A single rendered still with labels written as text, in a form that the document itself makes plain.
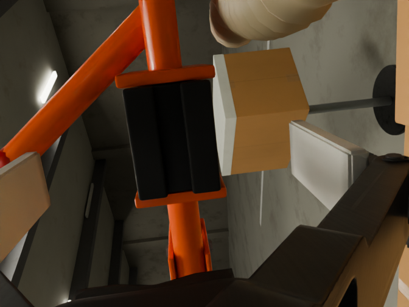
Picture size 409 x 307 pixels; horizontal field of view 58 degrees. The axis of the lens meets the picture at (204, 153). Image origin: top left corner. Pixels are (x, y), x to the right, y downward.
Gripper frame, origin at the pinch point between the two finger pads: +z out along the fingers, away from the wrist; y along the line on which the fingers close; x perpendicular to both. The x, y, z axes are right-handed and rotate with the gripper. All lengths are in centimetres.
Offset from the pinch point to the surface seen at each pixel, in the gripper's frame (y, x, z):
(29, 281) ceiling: -275, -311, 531
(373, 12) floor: 123, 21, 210
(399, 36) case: 27.7, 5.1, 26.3
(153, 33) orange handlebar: -0.1, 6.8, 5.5
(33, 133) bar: -9.1, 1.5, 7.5
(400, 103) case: 27.7, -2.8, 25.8
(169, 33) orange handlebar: 0.8, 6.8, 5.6
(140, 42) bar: -1.2, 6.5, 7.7
